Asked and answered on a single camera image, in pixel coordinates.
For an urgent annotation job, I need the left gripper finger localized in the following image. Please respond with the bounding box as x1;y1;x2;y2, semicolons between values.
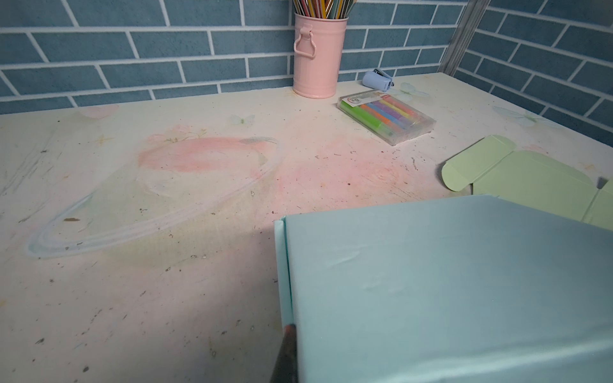
269;324;299;383

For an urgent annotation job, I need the light blue paper box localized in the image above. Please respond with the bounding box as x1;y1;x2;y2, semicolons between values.
275;196;612;382

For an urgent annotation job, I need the light green flat paper box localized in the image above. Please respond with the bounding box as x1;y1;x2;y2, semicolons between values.
442;135;612;231

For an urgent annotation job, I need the pack of coloured markers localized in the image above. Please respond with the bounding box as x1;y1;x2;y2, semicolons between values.
337;90;436;146

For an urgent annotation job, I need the pink pencil cup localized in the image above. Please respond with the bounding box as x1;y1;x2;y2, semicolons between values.
293;14;347;99

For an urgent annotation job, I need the coloured pencils bundle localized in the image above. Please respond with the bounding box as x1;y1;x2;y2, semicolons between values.
291;0;356;20

